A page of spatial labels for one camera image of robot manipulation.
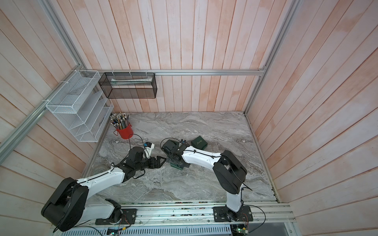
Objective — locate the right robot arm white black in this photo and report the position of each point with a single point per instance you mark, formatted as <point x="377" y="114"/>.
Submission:
<point x="230" y="173"/>

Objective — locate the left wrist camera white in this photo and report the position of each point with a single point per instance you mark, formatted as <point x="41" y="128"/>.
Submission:
<point x="148" y="148"/>

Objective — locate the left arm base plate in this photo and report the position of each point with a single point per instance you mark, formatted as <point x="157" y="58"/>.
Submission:
<point x="124" y="216"/>

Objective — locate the aluminium frame rail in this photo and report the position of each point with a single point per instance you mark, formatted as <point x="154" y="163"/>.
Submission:
<point x="190" y="72"/>

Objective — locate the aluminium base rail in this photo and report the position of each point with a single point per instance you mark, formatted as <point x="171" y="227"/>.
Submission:
<point x="197" y="213"/>

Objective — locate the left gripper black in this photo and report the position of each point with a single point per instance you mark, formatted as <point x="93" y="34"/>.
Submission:
<point x="158" y="165"/>

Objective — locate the right green jewelry box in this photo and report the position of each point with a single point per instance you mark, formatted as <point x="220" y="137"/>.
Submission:
<point x="199" y="143"/>

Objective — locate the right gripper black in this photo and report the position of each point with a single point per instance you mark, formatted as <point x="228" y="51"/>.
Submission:
<point x="170" y="160"/>

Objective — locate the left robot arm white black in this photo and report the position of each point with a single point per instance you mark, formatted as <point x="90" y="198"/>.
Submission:
<point x="68" y="205"/>

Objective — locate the pencils bundle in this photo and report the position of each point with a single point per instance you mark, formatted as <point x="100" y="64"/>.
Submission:
<point x="120" y="120"/>

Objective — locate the red pencil cup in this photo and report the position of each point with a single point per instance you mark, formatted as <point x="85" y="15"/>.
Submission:
<point x="125" y="133"/>

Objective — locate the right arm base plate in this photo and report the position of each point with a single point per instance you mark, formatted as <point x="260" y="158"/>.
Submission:
<point x="224" y="214"/>

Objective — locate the white wire mesh shelf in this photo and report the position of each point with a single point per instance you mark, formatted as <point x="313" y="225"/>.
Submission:
<point x="81" y="109"/>

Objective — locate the black mesh basket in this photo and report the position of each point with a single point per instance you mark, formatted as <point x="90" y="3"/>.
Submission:
<point x="138" y="85"/>

